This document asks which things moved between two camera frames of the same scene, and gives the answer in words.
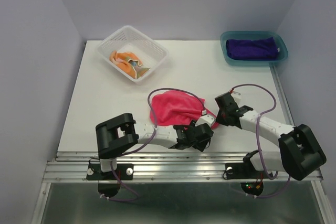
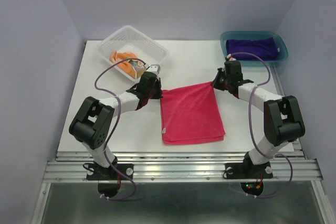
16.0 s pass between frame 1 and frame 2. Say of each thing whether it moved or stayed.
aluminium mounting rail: stayed
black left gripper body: moved
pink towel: moved
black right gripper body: moved
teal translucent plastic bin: stayed
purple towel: stayed
